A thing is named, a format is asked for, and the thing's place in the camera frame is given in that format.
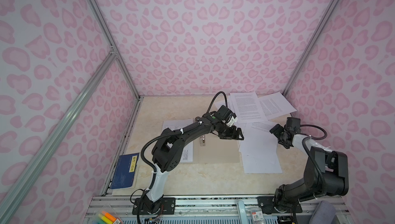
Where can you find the grey foam roll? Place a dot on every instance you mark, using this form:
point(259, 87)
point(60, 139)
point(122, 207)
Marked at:
point(323, 214)

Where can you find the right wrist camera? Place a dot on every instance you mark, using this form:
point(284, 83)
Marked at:
point(293, 122)

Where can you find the right printed text sheet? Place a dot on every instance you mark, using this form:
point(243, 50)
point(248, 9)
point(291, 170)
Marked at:
point(275, 105)

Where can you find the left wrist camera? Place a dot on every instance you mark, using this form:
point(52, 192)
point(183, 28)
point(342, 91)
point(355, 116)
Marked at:
point(226, 113)

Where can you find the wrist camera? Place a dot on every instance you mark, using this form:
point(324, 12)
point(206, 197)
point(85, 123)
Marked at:
point(293, 122)
point(226, 113)

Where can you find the white paper sheet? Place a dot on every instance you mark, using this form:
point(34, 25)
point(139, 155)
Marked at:
point(259, 149)

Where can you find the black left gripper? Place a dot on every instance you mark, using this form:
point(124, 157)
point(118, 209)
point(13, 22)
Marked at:
point(231, 135)

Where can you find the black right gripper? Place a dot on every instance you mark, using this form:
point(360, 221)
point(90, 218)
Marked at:
point(277, 132)

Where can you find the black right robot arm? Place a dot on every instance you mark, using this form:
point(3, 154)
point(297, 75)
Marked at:
point(325, 174)

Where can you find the small labelled plastic bag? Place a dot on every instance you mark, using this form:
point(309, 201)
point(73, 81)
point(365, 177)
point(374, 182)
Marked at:
point(257, 216)

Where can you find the translucent beige file folder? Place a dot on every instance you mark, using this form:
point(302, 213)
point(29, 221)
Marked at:
point(216, 151)

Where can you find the diagonal aluminium frame bar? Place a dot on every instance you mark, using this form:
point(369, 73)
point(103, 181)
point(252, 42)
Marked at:
point(31, 173)

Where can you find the highlighter marker pack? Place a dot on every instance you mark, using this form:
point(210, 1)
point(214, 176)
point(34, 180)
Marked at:
point(104, 217)

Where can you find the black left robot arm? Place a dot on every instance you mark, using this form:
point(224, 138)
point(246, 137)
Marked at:
point(163, 154)

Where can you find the right corner aluminium post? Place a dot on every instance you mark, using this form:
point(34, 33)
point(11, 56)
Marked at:
point(323, 22)

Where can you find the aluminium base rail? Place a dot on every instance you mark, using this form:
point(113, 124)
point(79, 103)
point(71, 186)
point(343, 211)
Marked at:
point(214, 209)

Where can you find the corner aluminium post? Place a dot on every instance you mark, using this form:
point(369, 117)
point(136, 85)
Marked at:
point(323, 22)
point(94, 6)

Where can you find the central printed text sheet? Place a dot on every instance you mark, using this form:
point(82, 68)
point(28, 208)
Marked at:
point(247, 107)

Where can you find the blue booklet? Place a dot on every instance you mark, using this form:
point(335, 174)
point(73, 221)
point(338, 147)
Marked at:
point(126, 172)

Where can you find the left corner aluminium post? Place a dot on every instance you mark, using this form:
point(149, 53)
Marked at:
point(94, 6)

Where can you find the metal folder clip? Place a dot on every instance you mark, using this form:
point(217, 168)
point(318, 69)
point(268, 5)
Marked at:
point(203, 141)

